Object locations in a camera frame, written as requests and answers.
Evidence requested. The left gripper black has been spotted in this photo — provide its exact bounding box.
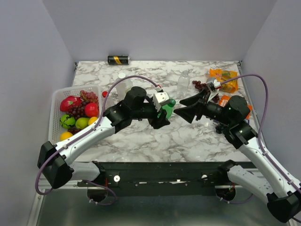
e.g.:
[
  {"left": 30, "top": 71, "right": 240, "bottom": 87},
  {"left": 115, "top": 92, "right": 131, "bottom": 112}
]
[{"left": 132, "top": 99, "right": 171, "bottom": 130}]

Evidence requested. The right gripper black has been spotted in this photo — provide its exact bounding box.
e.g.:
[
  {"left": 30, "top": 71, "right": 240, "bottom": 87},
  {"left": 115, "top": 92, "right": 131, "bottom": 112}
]
[{"left": 174, "top": 87, "right": 233, "bottom": 126}]

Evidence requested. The small green bottle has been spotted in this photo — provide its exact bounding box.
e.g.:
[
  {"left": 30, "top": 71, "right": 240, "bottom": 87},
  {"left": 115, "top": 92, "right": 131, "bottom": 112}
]
[{"left": 158, "top": 104, "right": 174, "bottom": 119}]

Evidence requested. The clear plastic water bottle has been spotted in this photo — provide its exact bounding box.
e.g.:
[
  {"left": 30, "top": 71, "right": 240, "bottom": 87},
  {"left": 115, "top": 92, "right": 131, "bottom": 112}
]
[{"left": 177, "top": 71, "right": 190, "bottom": 98}]

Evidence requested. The large clear bottle white cap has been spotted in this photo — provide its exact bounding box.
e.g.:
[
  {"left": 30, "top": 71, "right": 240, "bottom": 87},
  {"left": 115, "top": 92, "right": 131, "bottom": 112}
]
[{"left": 115, "top": 79, "right": 133, "bottom": 101}]

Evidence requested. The green bottle cap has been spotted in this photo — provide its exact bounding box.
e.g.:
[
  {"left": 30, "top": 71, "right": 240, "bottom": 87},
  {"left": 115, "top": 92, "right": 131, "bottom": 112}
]
[{"left": 168, "top": 99, "right": 176, "bottom": 107}]

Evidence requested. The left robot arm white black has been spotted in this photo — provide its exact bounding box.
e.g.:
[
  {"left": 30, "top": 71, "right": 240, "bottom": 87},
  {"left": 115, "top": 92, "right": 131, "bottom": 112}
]
[{"left": 37, "top": 87, "right": 170, "bottom": 189}]

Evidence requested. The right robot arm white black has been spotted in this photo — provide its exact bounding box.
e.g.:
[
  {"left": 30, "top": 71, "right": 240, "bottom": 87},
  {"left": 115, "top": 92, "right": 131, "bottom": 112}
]
[{"left": 174, "top": 93, "right": 301, "bottom": 223}]

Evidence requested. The small bottle red cap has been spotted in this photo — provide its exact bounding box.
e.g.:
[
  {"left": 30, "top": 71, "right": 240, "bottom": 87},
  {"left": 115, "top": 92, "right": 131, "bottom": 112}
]
[{"left": 102, "top": 91, "right": 108, "bottom": 98}]

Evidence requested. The red grape bunch on table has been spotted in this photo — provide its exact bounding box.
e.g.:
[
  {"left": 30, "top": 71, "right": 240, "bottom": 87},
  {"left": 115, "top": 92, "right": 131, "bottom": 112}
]
[{"left": 192, "top": 81, "right": 220, "bottom": 103}]

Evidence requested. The orange razor box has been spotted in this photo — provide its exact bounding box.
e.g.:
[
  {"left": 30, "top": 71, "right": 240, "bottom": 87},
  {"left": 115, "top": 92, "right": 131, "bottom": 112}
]
[{"left": 218, "top": 95, "right": 253, "bottom": 120}]

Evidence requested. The dark grape bunch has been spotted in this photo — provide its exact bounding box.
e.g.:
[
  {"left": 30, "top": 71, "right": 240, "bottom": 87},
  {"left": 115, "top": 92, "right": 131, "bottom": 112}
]
[{"left": 215, "top": 123, "right": 227, "bottom": 134}]

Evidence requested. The orange snack bag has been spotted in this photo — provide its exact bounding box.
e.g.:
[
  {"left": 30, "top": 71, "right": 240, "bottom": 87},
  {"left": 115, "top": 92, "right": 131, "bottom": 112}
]
[{"left": 209, "top": 69, "right": 238, "bottom": 94}]

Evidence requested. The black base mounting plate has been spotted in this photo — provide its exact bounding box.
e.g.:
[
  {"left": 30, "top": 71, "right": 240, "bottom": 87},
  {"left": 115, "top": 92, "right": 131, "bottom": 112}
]
[{"left": 75, "top": 160, "right": 259, "bottom": 197}]

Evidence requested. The yellow lemon toy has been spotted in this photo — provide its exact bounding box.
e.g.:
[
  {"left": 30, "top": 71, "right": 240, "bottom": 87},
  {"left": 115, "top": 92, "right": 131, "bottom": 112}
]
[{"left": 88, "top": 116, "right": 98, "bottom": 125}]

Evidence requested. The red apple toy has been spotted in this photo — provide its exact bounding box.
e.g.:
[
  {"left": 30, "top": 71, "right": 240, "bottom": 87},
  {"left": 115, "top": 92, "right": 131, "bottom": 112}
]
[{"left": 85, "top": 103, "right": 99, "bottom": 118}]

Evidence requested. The green pear toy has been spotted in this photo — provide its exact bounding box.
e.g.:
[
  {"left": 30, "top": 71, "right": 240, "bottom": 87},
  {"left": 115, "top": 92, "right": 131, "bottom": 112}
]
[{"left": 75, "top": 117, "right": 90, "bottom": 129}]

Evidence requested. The black battery with gold band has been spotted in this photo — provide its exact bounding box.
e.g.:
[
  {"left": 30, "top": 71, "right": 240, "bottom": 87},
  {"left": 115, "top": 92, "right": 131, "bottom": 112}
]
[{"left": 107, "top": 56, "right": 130, "bottom": 65}]

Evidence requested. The red grape bunch in basket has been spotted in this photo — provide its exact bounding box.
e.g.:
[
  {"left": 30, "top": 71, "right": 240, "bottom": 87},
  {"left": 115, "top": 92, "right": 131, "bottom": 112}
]
[{"left": 67, "top": 90, "right": 99, "bottom": 135}]

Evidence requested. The red dragon fruit toy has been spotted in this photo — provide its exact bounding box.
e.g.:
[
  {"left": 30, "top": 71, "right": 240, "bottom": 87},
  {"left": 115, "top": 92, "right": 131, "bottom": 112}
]
[{"left": 60, "top": 96, "right": 82, "bottom": 112}]

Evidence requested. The green watermelon toy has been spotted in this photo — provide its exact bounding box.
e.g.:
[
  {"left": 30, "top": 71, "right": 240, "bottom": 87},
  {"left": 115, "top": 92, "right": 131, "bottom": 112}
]
[{"left": 60, "top": 114, "right": 76, "bottom": 129}]

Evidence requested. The orange fruit toy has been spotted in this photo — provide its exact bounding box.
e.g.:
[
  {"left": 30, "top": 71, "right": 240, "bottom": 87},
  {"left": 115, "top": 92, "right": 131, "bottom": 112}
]
[{"left": 60, "top": 131, "right": 73, "bottom": 141}]

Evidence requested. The white plastic basket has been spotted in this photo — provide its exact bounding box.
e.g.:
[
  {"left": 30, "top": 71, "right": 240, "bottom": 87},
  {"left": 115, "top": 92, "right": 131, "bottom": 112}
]
[{"left": 48, "top": 84, "right": 102, "bottom": 144}]

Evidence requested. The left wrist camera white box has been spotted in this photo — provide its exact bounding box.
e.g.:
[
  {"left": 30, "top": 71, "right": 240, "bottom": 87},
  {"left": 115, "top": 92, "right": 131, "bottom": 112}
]
[{"left": 153, "top": 92, "right": 170, "bottom": 112}]

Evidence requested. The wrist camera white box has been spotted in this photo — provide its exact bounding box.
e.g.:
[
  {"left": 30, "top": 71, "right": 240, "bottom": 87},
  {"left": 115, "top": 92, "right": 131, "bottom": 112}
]
[
  {"left": 153, "top": 92, "right": 170, "bottom": 112},
  {"left": 206, "top": 77, "right": 221, "bottom": 101}
]

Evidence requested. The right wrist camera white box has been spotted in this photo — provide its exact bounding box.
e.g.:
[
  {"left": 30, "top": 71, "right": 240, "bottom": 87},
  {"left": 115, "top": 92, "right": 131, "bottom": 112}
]
[{"left": 206, "top": 77, "right": 221, "bottom": 101}]

